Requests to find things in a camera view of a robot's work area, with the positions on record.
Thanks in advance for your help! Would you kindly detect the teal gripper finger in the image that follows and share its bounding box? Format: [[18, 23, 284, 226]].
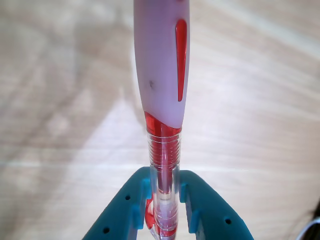
[[179, 170, 255, 240], [81, 166, 152, 240]]

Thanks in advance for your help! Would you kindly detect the red and white pen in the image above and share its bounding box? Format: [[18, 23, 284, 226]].
[[132, 0, 192, 240]]

